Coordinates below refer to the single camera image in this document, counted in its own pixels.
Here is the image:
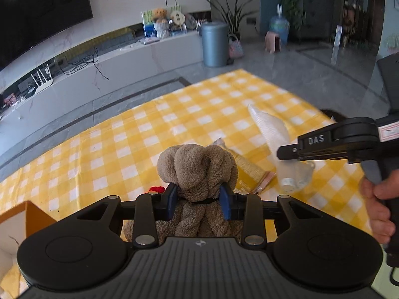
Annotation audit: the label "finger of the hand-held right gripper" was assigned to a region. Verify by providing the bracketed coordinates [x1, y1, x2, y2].
[277, 130, 333, 162]

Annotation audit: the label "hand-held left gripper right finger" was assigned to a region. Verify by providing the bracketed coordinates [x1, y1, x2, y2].
[220, 184, 325, 250]

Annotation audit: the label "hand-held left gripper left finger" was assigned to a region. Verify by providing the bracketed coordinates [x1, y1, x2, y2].
[76, 182, 178, 250]

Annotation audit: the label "brown towel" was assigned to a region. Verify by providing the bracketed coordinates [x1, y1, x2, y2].
[122, 143, 247, 242]

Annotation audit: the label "person's right hand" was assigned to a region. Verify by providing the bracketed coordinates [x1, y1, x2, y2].
[359, 171, 399, 244]

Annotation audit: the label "yellow packet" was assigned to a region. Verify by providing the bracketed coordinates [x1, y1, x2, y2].
[212, 139, 277, 195]

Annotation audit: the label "yellow checked blanket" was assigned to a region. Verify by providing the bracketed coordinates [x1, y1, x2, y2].
[0, 69, 375, 299]

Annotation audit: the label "white tall floor object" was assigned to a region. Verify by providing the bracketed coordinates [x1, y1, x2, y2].
[331, 25, 343, 66]

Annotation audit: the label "green grass decoration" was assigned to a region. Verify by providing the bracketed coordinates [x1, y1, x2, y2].
[385, 33, 399, 52]

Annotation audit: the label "pink stool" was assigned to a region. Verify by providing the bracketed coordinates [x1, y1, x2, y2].
[265, 31, 281, 54]

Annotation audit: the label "pink checked handbag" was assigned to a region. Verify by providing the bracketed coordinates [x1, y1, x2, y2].
[228, 34, 245, 58]

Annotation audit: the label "dark coat rack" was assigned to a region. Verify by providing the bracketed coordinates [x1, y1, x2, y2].
[341, 1, 360, 38]

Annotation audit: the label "blue water bottle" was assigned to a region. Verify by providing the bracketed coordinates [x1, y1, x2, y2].
[269, 4, 291, 46]

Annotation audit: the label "dark grey cabinet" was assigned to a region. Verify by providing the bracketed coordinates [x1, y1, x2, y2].
[299, 0, 335, 42]

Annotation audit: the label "grey-blue trash can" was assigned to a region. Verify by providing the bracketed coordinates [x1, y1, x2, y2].
[201, 22, 230, 68]

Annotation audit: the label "white television console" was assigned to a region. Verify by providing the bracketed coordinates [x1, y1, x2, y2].
[0, 23, 209, 150]

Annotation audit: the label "long-leaf potted plant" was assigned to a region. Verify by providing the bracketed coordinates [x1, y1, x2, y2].
[203, 0, 260, 38]

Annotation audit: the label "orange box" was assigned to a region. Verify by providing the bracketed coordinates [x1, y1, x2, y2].
[0, 201, 60, 289]

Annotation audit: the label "white router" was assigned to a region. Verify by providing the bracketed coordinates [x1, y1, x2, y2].
[30, 64, 56, 94]

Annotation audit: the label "round cream plush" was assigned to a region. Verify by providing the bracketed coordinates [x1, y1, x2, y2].
[170, 9, 186, 26]

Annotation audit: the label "brown plush bouquet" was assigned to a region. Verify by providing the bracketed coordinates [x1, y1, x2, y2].
[153, 8, 171, 38]

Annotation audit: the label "black television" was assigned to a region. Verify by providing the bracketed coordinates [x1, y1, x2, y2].
[0, 0, 94, 73]

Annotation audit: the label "black cables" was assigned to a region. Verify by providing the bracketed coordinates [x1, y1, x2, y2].
[54, 47, 109, 80]

